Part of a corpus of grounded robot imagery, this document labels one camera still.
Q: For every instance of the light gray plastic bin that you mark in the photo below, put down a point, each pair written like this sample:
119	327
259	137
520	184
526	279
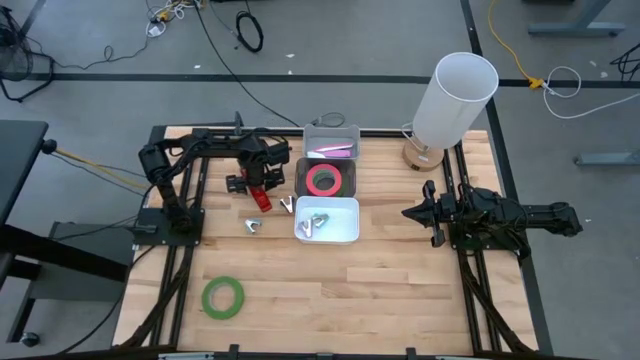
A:
325	135

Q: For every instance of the black aluminium table frame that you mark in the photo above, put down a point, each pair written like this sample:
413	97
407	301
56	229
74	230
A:
380	133

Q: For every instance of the black desk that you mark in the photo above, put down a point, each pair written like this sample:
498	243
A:
20	165

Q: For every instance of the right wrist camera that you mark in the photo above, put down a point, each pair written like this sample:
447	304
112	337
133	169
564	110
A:
456	207

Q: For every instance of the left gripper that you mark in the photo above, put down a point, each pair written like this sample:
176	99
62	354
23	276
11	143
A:
237	184

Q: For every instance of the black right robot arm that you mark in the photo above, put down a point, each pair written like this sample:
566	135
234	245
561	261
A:
540	215

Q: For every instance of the black floor fan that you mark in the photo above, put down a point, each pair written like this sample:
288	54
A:
15	55

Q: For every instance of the gray desk foot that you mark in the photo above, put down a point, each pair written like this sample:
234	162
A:
610	159

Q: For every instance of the green masking tape roll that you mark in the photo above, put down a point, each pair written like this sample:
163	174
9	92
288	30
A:
344	185
206	298

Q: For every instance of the red clip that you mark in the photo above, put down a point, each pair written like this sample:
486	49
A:
262	200

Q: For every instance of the white plastic bin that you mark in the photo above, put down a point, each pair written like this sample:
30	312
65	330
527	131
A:
340	232

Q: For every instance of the red tape roll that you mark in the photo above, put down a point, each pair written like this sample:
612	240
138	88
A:
308	180

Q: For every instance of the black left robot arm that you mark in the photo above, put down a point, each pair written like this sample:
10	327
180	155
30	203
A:
165	165

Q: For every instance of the black frame clamp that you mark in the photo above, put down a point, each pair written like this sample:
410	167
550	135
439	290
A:
411	353
233	351
239	120

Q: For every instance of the black caster wheel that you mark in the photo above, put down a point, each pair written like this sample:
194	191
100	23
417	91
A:
29	339

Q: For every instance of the pink stapler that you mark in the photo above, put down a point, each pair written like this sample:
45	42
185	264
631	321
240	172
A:
332	148

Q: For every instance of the dark gray plastic bin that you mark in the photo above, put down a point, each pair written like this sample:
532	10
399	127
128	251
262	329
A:
350	167

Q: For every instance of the silver metal bracket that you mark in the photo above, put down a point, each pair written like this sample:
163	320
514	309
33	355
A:
187	356

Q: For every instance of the black round knob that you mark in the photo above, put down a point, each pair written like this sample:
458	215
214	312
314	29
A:
48	146

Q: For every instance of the white power adapter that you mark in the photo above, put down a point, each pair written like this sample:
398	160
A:
155	29

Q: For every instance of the white shade wooden base lamp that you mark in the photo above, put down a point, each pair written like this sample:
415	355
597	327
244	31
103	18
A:
455	100

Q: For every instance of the gray desk leg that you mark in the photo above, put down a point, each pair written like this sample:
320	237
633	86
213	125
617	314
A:
575	29

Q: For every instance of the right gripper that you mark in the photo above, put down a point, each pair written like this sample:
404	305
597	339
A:
438	237

